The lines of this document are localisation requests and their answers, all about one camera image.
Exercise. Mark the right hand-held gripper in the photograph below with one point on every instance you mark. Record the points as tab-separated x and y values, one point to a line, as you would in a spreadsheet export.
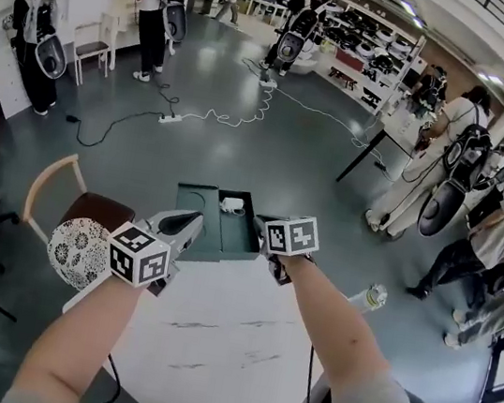
291	235

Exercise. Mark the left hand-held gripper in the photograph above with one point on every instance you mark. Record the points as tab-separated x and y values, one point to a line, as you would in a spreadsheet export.
136	256

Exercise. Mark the dark green box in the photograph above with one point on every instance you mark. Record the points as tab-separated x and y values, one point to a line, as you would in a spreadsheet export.
237	236

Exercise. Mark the small white object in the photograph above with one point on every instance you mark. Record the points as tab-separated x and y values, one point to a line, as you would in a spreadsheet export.
231	204

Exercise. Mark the person's right forearm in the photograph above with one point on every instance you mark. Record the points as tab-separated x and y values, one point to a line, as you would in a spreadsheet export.
332	322

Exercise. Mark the person's left forearm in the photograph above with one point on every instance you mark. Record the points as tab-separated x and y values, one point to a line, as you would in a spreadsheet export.
79	334

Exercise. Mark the white shelving rack with equipment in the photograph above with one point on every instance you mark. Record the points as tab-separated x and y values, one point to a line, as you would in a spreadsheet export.
411	64

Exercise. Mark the wooden chair with brown seat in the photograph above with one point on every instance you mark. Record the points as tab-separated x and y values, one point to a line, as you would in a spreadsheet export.
98	212

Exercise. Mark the round patterned cushion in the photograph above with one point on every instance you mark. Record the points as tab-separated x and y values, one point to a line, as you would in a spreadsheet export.
74	248

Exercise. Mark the white power strip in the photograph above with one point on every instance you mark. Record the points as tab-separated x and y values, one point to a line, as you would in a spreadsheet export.
170	119
268	82

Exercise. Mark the clear plastic water bottle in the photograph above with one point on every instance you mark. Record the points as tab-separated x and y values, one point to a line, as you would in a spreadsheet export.
372	298

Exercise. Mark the white table with black legs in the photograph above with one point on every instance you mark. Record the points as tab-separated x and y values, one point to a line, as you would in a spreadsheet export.
397	136

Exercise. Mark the white oval basin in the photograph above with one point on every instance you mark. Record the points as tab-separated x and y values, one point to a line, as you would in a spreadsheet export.
308	67

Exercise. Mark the black pod backpack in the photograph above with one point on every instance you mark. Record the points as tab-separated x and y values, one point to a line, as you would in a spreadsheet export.
437	211

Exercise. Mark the white pod backpack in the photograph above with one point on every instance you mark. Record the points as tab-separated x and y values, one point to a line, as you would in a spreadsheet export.
175	22
291	45
49	57

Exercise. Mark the white chair with brown seat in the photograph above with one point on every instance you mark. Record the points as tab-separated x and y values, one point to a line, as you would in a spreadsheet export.
91	48

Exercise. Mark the white vanity with mirror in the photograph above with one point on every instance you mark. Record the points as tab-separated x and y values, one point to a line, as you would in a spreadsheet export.
113	29

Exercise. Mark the row of office desks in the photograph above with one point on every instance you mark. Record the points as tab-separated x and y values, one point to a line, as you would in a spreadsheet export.
264	3

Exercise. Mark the row of black white devices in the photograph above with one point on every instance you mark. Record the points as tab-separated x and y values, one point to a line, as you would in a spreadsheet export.
382	36

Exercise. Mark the ceiling strip lights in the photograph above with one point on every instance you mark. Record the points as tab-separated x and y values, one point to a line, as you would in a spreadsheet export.
406	7

